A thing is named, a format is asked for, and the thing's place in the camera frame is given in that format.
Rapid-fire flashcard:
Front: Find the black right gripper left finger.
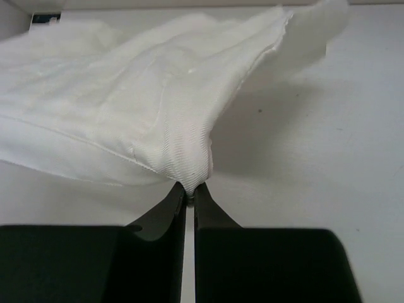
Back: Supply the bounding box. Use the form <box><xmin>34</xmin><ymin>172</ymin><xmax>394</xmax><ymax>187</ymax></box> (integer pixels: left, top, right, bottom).
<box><xmin>1</xmin><ymin>184</ymin><xmax>185</xmax><ymax>302</ymax></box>

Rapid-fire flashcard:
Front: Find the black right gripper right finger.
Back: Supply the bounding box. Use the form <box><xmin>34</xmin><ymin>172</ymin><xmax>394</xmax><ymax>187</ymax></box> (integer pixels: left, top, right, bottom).
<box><xmin>194</xmin><ymin>186</ymin><xmax>362</xmax><ymax>303</ymax></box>

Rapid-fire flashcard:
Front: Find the white fabric skirt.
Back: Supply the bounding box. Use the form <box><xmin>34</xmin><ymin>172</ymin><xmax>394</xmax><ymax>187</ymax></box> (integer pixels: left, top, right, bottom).
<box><xmin>1</xmin><ymin>1</ymin><xmax>348</xmax><ymax>194</ymax></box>

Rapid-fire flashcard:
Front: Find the blue label sticker left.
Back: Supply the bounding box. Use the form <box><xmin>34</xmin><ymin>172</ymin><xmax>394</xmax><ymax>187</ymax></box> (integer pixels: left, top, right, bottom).
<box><xmin>31</xmin><ymin>12</ymin><xmax>61</xmax><ymax>25</ymax></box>

